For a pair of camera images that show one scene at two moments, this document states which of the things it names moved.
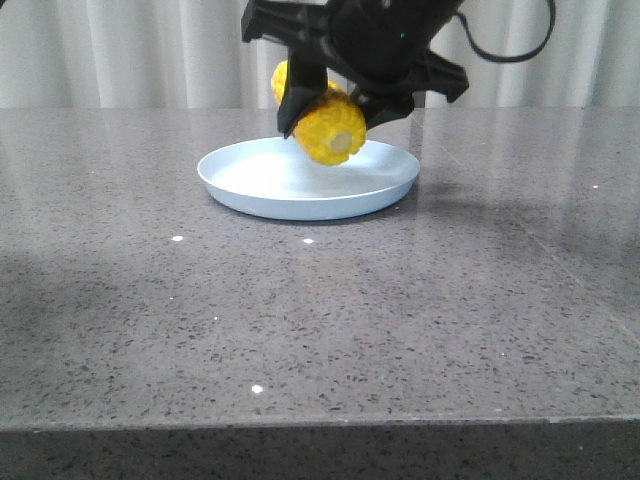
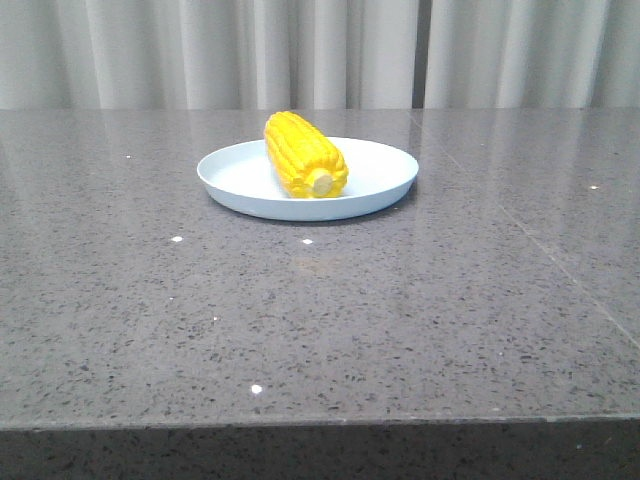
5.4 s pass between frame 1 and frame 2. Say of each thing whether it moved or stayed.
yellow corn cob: moved
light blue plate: stayed
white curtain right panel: stayed
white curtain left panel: stayed
